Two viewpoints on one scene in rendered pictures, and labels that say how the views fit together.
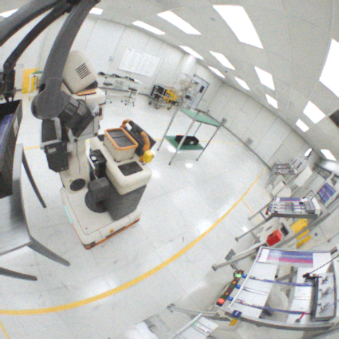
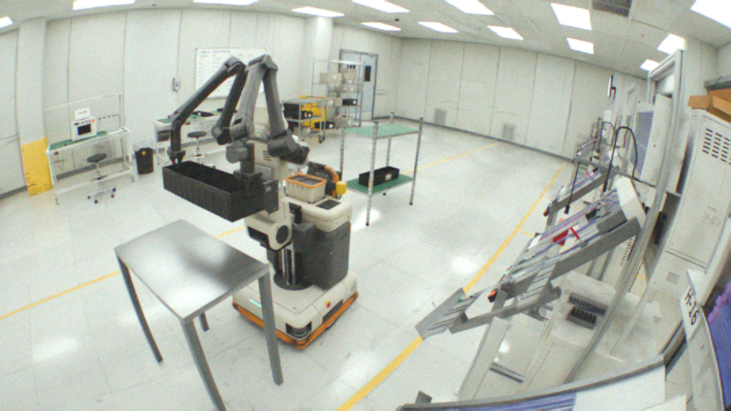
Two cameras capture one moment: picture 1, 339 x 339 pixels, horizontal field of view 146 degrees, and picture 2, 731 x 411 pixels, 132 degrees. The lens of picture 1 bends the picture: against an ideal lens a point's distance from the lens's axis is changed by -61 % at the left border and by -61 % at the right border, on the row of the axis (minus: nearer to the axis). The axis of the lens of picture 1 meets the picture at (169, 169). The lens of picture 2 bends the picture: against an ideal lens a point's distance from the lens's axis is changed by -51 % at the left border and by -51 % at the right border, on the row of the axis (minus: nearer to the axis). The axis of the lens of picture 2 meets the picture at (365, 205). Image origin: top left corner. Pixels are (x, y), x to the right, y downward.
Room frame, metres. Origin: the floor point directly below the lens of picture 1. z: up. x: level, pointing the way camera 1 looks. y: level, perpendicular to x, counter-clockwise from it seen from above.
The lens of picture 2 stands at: (-1.18, -0.11, 1.57)
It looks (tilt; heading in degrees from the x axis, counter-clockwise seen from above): 23 degrees down; 3
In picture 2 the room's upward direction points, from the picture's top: 5 degrees clockwise
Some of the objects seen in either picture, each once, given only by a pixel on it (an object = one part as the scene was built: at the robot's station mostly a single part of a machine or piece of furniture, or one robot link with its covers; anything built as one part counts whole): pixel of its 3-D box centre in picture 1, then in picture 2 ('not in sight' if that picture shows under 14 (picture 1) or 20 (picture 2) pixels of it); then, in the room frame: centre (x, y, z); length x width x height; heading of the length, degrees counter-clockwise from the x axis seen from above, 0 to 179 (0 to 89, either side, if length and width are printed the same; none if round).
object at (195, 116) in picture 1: (191, 134); (380, 164); (2.51, -0.02, 0.55); 0.91 x 0.46 x 1.10; 146
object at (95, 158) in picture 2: not in sight; (99, 177); (1.84, 3.81, 0.30); 0.51 x 0.50 x 0.60; 102
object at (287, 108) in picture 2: (157, 93); (287, 120); (6.27, 2.31, 0.38); 0.65 x 0.46 x 0.75; 59
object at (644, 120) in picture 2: not in sight; (652, 143); (-0.05, -1.25, 1.52); 0.51 x 0.13 x 0.27; 146
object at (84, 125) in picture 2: not in sight; (82, 123); (2.10, 4.45, 1.03); 0.44 x 0.37 x 0.46; 151
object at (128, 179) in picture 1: (110, 173); (302, 231); (0.63, 0.38, 0.59); 0.55 x 0.34 x 0.83; 65
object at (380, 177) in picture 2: (187, 140); (379, 175); (2.51, -0.02, 0.41); 0.57 x 0.17 x 0.11; 146
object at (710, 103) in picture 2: not in sight; (706, 100); (-0.13, -1.56, 1.82); 0.68 x 0.30 x 0.20; 146
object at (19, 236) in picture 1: (18, 222); (197, 323); (-0.15, 0.74, 0.40); 0.70 x 0.45 x 0.80; 65
